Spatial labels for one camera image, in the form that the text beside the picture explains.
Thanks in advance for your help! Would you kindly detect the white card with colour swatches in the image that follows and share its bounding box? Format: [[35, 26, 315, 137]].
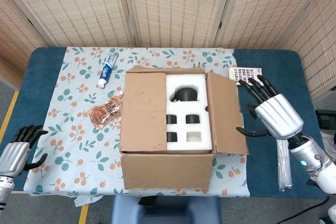
[[227, 66, 265, 87]]

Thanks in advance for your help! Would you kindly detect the large brown cardboard box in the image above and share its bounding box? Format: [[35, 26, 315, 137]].
[[119, 65, 250, 191]]

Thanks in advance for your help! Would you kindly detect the blue chair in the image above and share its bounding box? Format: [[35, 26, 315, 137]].
[[111, 195, 221, 224]]

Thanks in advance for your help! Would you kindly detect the orange snack pouch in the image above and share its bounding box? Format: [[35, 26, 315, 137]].
[[88, 90, 124, 130]]

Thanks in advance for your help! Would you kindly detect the clear bag of straws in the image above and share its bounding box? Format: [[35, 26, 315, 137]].
[[275, 137, 294, 191]]

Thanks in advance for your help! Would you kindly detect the bamboo folding screen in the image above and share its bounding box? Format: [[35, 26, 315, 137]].
[[0, 0, 336, 101]]

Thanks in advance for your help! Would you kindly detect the floral orange fruit tablecloth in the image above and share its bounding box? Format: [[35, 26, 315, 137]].
[[23, 46, 251, 208]]

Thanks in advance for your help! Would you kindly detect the white foam insert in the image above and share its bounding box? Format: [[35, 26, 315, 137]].
[[165, 73, 214, 154]]

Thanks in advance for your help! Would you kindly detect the white blue toothpaste tube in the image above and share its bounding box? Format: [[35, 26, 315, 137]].
[[97, 52, 119, 89]]

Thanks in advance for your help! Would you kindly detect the black teapot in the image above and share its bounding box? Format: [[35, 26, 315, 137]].
[[169, 86, 199, 103]]

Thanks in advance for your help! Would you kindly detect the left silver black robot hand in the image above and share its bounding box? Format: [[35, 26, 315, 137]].
[[0, 124, 49, 176]]

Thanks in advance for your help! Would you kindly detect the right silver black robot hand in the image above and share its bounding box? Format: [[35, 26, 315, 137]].
[[235, 74, 305, 140]]

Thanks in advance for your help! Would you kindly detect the dark green plastic bin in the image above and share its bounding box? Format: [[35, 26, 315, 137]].
[[316, 109, 336, 130]]

